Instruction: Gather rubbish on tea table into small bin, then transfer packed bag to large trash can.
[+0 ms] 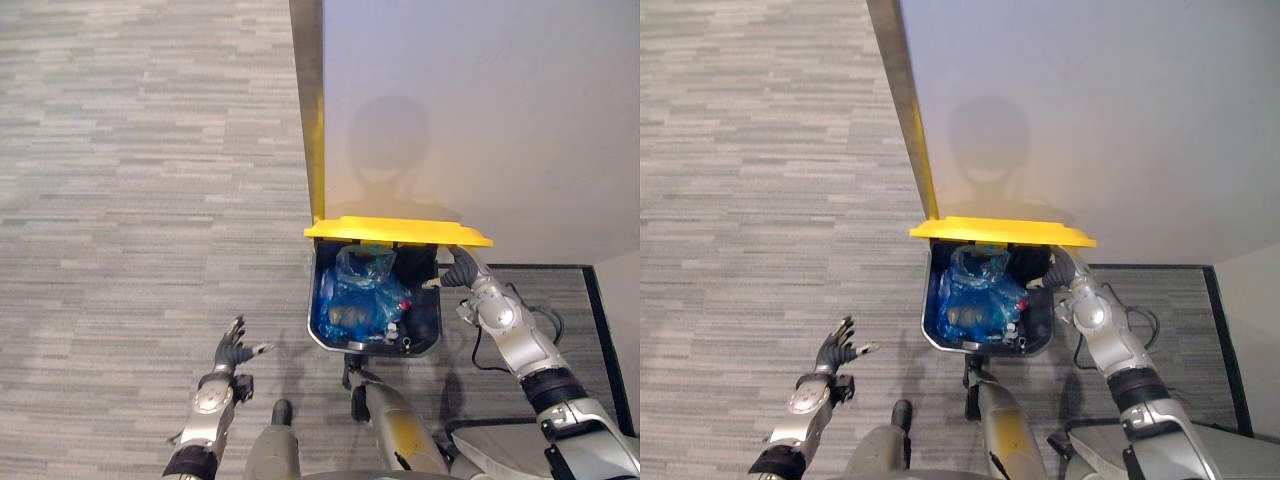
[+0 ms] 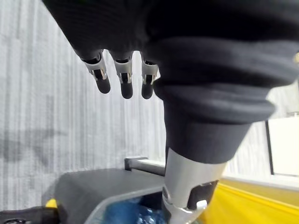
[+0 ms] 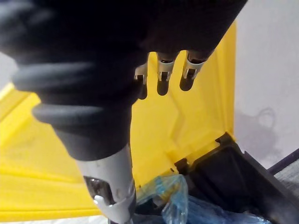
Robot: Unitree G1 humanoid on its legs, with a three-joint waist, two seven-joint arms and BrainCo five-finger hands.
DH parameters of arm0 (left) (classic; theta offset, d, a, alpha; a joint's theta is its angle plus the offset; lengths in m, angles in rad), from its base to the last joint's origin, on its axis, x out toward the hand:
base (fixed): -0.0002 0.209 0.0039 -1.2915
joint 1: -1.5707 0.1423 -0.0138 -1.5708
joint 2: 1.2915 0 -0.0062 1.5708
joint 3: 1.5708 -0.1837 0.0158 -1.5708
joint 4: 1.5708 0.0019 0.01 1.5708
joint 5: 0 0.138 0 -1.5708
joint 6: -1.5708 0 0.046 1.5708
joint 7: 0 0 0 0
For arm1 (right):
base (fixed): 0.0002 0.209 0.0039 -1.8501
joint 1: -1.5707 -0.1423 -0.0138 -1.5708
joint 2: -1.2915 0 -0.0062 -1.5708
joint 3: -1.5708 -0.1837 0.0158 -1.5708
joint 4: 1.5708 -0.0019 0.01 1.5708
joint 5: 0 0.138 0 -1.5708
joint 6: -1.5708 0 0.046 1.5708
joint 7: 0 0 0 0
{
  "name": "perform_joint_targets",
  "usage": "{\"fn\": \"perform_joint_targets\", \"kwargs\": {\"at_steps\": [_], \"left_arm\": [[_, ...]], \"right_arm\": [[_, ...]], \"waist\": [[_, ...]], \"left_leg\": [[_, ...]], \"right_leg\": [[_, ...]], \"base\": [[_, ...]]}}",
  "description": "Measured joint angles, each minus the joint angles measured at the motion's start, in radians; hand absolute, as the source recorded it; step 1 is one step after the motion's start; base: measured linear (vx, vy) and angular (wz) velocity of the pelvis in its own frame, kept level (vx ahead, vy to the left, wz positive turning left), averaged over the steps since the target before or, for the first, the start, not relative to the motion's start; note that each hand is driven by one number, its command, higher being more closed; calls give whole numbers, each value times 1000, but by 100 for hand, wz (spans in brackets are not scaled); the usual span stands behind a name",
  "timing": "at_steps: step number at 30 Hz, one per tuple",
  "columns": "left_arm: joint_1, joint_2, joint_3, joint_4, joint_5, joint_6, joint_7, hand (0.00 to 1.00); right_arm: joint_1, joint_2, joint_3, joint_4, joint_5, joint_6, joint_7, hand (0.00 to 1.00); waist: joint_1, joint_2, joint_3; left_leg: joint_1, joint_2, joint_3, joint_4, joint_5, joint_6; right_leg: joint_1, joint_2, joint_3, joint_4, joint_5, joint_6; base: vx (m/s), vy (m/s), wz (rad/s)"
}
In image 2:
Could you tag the blue plastic trash bag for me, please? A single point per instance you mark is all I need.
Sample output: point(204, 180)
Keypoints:
point(133, 211)

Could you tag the grey trash can lid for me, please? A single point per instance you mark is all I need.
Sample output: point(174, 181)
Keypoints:
point(88, 191)

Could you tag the yellow trash bin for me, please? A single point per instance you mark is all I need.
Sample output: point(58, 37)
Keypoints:
point(254, 205)

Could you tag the grey metal bar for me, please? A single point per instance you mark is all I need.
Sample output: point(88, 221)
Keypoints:
point(144, 164)

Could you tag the white cabinet with black frame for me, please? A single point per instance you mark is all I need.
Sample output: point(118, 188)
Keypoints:
point(283, 145)

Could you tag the black and yellow robot foot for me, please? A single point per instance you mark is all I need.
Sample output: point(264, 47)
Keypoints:
point(28, 213)

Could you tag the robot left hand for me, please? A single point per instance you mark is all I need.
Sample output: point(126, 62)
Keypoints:
point(198, 70)

